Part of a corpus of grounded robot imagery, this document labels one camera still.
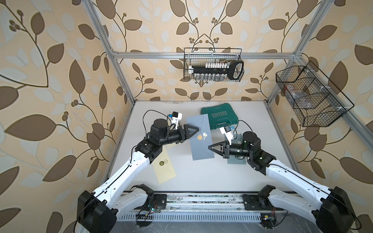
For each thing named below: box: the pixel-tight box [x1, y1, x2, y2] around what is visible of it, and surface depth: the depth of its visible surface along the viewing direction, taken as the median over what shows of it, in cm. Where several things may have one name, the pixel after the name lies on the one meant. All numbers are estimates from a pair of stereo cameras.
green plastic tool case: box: [200, 102, 239, 131], surface depth 109 cm
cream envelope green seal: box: [152, 145, 177, 185], surface depth 89 cm
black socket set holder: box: [188, 60, 245, 81], surface depth 86 cm
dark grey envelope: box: [186, 113, 215, 159], surface depth 71 cm
